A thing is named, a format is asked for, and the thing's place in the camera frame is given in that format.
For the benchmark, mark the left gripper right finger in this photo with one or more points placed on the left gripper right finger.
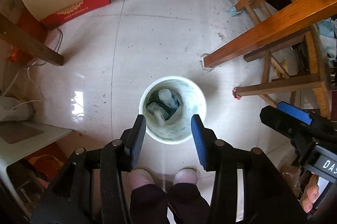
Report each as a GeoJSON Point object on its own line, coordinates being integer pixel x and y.
{"type": "Point", "coordinates": [204, 140]}

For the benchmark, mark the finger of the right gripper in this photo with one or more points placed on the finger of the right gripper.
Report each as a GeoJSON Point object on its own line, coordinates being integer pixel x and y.
{"type": "Point", "coordinates": [295, 112]}

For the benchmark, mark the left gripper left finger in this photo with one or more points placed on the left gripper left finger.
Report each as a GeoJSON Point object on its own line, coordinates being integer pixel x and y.
{"type": "Point", "coordinates": [134, 141]}

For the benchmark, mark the white trash bin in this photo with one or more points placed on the white trash bin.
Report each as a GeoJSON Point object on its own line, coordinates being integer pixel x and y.
{"type": "Point", "coordinates": [168, 105]}

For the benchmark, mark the person right hand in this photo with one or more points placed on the person right hand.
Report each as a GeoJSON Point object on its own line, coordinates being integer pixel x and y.
{"type": "Point", "coordinates": [310, 194]}

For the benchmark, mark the left pink slipper foot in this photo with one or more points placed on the left pink slipper foot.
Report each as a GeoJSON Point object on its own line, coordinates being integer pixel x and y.
{"type": "Point", "coordinates": [138, 178]}

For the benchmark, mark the pink slipper foot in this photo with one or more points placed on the pink slipper foot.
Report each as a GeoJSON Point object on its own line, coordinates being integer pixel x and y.
{"type": "Point", "coordinates": [138, 178]}
{"type": "Point", "coordinates": [186, 176]}

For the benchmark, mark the right pink slipper foot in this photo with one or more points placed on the right pink slipper foot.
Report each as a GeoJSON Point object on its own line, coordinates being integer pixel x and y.
{"type": "Point", "coordinates": [186, 176]}

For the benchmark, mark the wooden stool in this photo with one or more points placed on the wooden stool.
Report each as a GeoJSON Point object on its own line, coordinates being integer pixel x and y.
{"type": "Point", "coordinates": [276, 79]}

